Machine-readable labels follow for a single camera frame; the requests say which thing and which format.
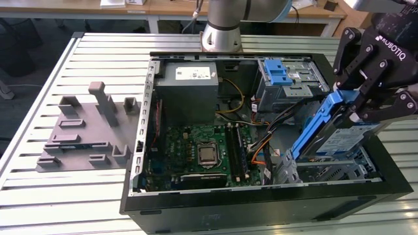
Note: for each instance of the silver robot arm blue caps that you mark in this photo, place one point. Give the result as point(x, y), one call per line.
point(222, 24)

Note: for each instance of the silver disk bay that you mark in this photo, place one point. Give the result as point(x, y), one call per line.
point(326, 169)

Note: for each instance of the grey parts rack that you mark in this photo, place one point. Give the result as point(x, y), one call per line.
point(88, 137)

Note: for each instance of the blue drive latch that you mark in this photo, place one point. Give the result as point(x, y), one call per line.
point(275, 71)

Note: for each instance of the large white box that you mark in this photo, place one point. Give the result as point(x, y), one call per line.
point(112, 3)

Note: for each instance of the black graphics card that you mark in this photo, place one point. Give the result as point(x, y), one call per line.
point(202, 181)

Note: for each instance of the wooden desk white legs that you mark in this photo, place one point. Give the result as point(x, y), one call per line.
point(66, 9)

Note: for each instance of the green RAM stick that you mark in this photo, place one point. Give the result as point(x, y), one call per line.
point(75, 147)

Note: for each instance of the green motherboard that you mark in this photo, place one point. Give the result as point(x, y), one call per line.
point(178, 144)

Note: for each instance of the white desk foot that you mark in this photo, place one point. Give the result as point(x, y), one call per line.
point(7, 94)

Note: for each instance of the small white box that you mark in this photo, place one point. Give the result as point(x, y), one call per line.
point(135, 2)

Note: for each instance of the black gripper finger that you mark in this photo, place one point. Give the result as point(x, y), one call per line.
point(343, 49)
point(371, 85)

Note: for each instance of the grey optical drive cage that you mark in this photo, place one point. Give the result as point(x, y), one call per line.
point(271, 98)

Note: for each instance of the hard disk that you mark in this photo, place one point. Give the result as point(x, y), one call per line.
point(339, 139)

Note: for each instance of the black open PC case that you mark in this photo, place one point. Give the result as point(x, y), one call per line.
point(260, 210)

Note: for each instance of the grey power supply unit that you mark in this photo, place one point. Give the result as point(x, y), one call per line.
point(186, 102)

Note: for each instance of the brown wooden cabinet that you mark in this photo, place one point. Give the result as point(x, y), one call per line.
point(354, 19)

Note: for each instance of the metal CPU socket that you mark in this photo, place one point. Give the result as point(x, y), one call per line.
point(208, 166)

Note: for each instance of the small dark box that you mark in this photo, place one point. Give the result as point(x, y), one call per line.
point(331, 6)

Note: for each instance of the black RAM slot pair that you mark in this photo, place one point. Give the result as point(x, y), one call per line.
point(231, 151)
point(243, 154)

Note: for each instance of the silver CPU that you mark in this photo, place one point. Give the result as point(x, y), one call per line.
point(207, 155)

